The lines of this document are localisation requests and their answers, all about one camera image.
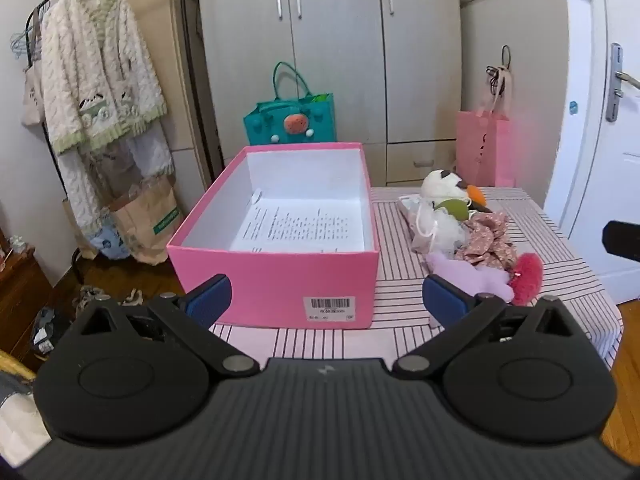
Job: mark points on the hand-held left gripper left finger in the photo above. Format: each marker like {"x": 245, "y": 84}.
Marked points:
{"x": 210, "y": 301}

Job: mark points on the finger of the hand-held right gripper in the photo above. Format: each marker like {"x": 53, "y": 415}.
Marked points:
{"x": 622, "y": 240}

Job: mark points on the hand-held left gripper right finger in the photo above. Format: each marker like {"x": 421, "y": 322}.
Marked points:
{"x": 441, "y": 301}

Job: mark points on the purple plush toy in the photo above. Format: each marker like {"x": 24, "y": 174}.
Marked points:
{"x": 465, "y": 275}

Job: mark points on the pink cardboard box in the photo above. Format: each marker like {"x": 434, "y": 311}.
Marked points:
{"x": 280, "y": 285}

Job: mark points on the pink floral scrunchie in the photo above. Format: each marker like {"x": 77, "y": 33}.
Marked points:
{"x": 485, "y": 240}

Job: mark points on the red fluffy pompom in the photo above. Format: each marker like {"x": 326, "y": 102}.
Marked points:
{"x": 527, "y": 275}

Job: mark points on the green felt leaf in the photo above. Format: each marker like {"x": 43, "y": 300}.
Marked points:
{"x": 452, "y": 208}

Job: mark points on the small clear tissue pack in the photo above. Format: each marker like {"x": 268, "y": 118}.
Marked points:
{"x": 410, "y": 205}

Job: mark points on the panda plush toy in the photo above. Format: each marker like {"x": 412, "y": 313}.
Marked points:
{"x": 442, "y": 184}

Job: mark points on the white door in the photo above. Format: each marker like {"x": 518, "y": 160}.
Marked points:
{"x": 600, "y": 170}

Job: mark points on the grey fluffy slipper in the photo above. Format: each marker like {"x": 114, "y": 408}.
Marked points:
{"x": 90, "y": 296}
{"x": 132, "y": 296}

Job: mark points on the striped tablecloth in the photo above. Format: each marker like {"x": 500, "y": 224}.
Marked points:
{"x": 550, "y": 270}

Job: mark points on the blue patterned bag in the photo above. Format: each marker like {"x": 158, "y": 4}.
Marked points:
{"x": 112, "y": 242}

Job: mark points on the printed paper sheet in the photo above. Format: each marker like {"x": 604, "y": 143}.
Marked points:
{"x": 300, "y": 225}

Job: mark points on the plain brown paper bag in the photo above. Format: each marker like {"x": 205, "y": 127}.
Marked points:
{"x": 80, "y": 235}

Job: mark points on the pink paper bag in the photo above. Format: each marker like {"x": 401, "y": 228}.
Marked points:
{"x": 480, "y": 150}

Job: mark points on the white fluffy pajama pants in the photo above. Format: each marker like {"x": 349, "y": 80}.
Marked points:
{"x": 150, "y": 155}

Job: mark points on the dark grey bundle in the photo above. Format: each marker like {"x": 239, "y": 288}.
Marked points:
{"x": 45, "y": 330}

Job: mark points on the teal felt tote bag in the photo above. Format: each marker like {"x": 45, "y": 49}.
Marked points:
{"x": 265, "y": 125}

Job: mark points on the printed bedding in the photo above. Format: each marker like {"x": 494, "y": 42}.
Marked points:
{"x": 17, "y": 420}

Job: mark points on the white fluffy cardigan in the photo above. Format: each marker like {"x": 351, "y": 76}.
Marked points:
{"x": 95, "y": 70}

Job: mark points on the light wooden wardrobe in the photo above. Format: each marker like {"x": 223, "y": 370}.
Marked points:
{"x": 330, "y": 60}

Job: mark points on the beige canvas tote bag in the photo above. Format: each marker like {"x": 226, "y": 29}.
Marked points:
{"x": 31, "y": 100}

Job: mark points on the light wooden board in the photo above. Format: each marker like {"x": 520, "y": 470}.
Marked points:
{"x": 155, "y": 20}

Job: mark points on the blue clothes hangers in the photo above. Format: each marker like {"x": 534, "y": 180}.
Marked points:
{"x": 22, "y": 42}

